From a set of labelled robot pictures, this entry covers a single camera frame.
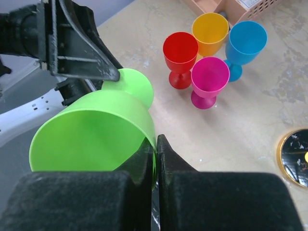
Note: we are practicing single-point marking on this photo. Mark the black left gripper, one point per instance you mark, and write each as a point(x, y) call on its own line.
point(69, 44)

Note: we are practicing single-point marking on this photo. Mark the peach desk organizer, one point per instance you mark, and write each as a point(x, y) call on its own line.
point(234, 10)

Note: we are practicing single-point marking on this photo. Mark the yellow wine glass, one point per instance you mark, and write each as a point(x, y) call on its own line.
point(210, 30)

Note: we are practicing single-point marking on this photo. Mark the pink wine glass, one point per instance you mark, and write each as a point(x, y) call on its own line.
point(209, 76)

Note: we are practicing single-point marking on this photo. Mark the gold wire glass rack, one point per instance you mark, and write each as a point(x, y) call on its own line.
point(292, 156)

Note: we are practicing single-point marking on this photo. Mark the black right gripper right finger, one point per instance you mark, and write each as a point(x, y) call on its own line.
point(191, 200)

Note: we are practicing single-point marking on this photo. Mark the blue wine glass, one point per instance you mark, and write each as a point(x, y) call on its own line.
point(246, 40)

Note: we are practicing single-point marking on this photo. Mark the red wine glass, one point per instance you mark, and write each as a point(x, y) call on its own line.
point(180, 51)

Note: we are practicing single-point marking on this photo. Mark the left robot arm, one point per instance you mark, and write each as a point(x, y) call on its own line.
point(29, 95)

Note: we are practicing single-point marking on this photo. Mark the green wine glass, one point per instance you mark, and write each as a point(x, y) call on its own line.
point(99, 131)

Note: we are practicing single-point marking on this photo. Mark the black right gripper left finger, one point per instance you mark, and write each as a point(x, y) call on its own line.
point(118, 200)

